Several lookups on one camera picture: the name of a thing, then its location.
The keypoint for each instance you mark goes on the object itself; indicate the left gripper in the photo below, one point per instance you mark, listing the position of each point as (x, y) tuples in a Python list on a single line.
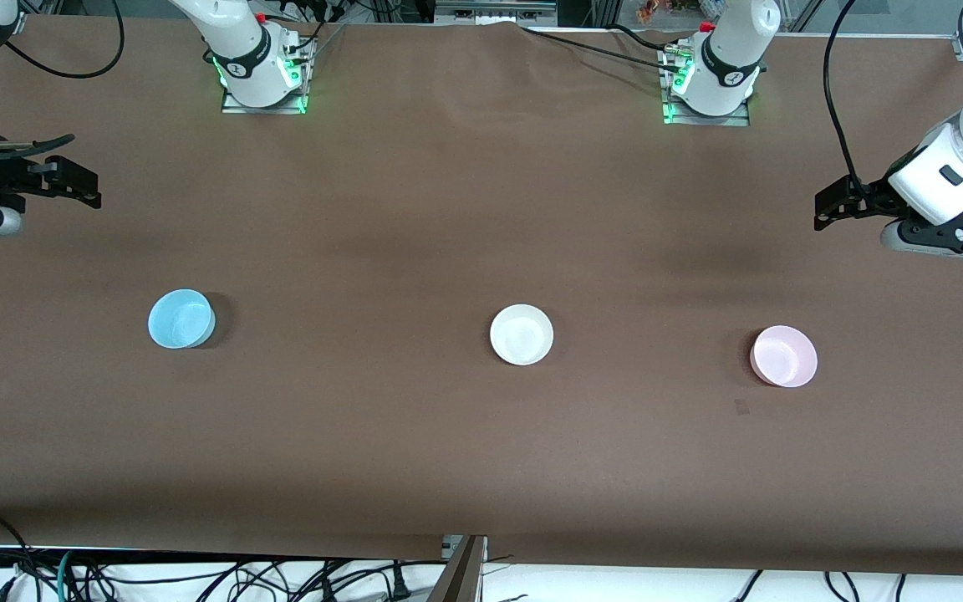
[(871, 201)]

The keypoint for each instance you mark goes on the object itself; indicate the pink bowl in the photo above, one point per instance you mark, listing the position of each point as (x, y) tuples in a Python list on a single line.
[(784, 357)]

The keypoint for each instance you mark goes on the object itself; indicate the light blue bowl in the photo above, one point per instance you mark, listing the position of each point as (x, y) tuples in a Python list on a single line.
[(180, 319)]

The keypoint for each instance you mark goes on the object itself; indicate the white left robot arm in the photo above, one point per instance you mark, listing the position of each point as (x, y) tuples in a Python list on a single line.
[(732, 50)]

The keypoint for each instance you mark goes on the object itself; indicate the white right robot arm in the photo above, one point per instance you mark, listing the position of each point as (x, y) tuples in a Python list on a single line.
[(239, 50)]

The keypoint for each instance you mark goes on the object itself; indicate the white bowl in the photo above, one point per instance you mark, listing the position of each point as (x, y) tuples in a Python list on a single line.
[(522, 334)]

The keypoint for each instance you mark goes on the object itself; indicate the orange toy figure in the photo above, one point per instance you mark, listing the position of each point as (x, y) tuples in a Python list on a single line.
[(653, 10)]

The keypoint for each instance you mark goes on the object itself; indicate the brown table cover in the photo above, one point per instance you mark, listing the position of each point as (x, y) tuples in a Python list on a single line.
[(481, 209)]

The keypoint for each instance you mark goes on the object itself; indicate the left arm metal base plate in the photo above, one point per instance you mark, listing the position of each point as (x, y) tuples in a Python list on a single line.
[(736, 119)]

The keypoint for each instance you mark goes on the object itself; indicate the silver corner bracket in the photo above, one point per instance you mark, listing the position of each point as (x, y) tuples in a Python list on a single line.
[(956, 46)]

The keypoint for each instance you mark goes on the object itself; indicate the grey metal rail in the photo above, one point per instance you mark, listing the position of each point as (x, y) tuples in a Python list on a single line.
[(494, 10)]

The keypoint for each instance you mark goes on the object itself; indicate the metal table bracket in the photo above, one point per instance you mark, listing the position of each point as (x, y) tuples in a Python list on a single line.
[(461, 577)]

